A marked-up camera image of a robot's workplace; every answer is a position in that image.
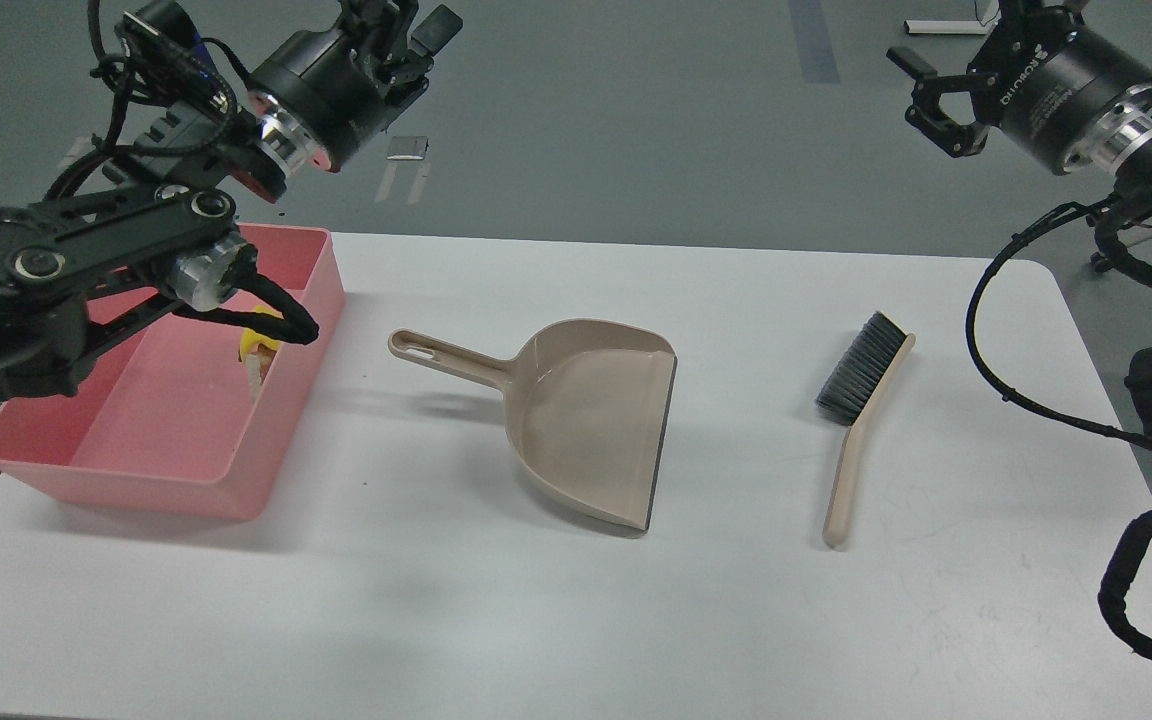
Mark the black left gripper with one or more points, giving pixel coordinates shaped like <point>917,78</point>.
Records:
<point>347,84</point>

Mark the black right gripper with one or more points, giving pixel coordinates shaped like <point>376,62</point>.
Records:
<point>1056,88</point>

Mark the yellow green sponge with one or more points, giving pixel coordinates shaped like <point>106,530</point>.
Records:
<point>255,343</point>

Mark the beige hand brush black bristles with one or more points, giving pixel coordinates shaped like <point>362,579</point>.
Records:
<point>851,396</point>

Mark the beige plastic dustpan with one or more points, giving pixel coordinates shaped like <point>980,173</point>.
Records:
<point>587,405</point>

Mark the white bread slice piece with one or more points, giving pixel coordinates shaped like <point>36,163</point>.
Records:
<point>256,369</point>

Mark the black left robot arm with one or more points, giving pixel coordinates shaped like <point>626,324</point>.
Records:
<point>138,228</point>

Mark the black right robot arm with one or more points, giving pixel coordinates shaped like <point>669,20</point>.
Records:
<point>1121,231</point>

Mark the pink plastic bin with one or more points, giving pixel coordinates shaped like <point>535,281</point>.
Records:
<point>166,421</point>

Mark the white stand base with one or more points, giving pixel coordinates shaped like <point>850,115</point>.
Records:
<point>985,16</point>

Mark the grey floor plate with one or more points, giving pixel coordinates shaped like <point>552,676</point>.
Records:
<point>408,148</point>

